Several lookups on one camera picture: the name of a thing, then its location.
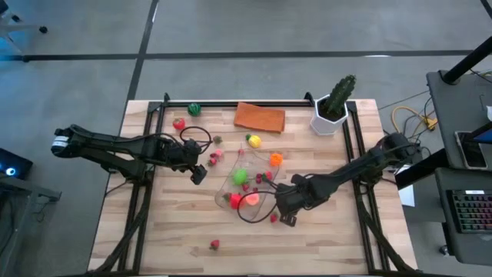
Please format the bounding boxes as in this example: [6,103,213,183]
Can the orange folded cloth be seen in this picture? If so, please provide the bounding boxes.
[233,101,287,134]

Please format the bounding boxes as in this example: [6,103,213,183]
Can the white plant pot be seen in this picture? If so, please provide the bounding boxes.
[309,94,350,137]

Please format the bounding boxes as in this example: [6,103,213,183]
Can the yellow cable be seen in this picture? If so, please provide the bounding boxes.
[391,105,439,135]

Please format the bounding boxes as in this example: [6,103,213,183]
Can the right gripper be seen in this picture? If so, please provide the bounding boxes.
[275,183,308,228]

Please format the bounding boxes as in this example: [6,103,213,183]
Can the yellow toy pineapple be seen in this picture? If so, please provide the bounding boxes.
[245,133,263,149]

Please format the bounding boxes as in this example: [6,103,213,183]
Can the grey desk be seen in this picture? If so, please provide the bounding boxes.
[425,70,492,171]
[434,167,492,267]

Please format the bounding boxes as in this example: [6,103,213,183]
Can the black tablet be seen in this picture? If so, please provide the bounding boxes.
[454,130,489,169]

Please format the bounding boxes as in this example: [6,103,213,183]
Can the black pole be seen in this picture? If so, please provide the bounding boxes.
[440,35,492,85]

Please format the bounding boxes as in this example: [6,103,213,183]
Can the black keyboard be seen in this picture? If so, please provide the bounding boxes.
[447,189,492,235]

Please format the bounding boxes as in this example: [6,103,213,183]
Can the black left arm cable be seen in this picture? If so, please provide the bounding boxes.
[178,125,214,155]

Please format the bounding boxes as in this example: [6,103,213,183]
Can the white paper sheet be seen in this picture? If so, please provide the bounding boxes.
[398,164,417,208]

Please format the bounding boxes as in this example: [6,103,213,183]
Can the green toy lime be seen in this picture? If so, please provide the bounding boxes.
[232,168,249,186]

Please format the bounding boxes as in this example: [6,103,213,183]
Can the clear plastic container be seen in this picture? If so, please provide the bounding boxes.
[214,148,284,225]

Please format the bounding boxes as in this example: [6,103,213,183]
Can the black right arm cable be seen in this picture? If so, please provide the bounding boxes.
[237,179,288,224]

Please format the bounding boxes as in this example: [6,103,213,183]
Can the black device with blue light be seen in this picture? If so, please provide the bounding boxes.
[0,148,34,181]

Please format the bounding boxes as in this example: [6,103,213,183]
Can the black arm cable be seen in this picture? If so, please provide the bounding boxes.
[178,125,214,155]
[237,179,288,224]

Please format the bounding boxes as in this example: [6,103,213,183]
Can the grey chair base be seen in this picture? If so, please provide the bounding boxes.
[0,0,49,55]

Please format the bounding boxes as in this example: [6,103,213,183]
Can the green cactus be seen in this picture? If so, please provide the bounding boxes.
[322,74,357,121]

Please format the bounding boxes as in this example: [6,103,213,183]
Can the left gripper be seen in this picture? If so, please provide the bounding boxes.
[168,138,208,185]

